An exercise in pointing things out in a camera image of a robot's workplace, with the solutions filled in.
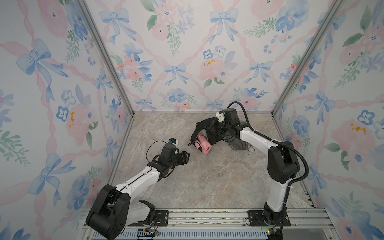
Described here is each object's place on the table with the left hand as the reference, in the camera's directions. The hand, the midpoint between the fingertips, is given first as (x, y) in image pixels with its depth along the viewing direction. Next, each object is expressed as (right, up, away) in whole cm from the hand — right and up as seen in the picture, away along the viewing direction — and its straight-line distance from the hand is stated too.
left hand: (186, 154), depth 87 cm
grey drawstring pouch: (+33, +5, +10) cm, 34 cm away
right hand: (+10, +18, +6) cm, 22 cm away
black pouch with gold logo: (+13, +17, +20) cm, 30 cm away
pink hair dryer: (+10, +6, +4) cm, 12 cm away
